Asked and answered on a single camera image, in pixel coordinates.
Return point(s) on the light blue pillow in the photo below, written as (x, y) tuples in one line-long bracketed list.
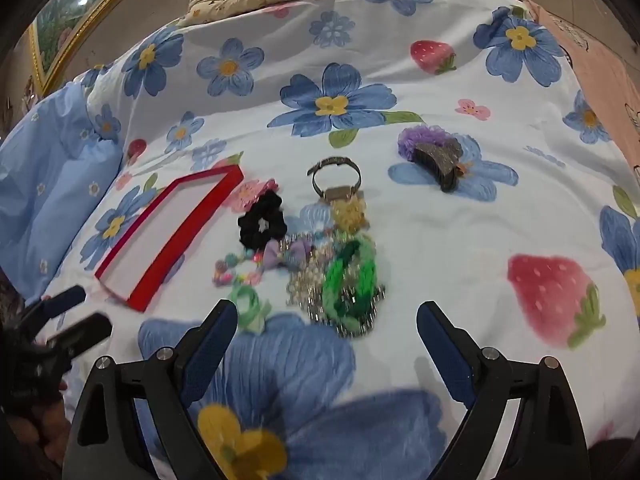
[(55, 175)]

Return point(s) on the yellow hair accessory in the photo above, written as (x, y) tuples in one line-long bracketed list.
[(347, 215)]

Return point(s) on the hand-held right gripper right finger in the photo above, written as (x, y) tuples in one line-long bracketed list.
[(445, 355)]

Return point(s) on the pink printed cloth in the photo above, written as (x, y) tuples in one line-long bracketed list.
[(600, 70)]

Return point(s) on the purple scrunchie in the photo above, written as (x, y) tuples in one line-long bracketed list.
[(417, 137)]

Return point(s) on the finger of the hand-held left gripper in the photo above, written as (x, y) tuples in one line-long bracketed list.
[(85, 332), (62, 300)]

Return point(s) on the red jewelry tray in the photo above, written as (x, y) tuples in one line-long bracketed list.
[(172, 255)]

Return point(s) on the floral strawberry bed sheet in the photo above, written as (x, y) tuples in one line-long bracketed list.
[(450, 240)]

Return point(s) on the black scrunchie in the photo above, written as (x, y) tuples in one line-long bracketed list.
[(250, 235)]

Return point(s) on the metal wrist watch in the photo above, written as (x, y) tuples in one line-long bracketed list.
[(340, 194)]

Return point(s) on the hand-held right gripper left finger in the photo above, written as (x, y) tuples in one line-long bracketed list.
[(210, 350)]

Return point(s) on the gold framed painting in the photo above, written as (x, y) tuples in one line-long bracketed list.
[(65, 25)]

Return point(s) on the glitter hair claw clip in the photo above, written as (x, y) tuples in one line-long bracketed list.
[(435, 157)]

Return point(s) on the person's left hand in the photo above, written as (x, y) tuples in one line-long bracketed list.
[(42, 427)]

